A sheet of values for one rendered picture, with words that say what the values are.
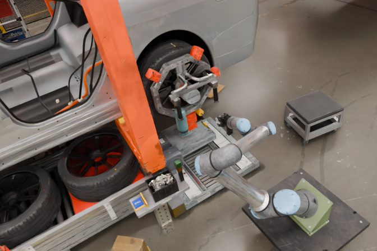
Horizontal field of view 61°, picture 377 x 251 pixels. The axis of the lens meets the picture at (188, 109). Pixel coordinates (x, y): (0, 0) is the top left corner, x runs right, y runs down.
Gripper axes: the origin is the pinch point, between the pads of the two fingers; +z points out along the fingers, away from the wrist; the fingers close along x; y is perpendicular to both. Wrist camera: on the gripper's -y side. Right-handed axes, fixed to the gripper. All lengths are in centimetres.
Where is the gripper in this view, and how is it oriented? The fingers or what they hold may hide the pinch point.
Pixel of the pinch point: (217, 121)
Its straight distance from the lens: 252.4
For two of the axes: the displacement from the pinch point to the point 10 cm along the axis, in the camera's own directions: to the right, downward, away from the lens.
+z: -4.5, -0.8, 8.9
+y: -3.8, -8.9, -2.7
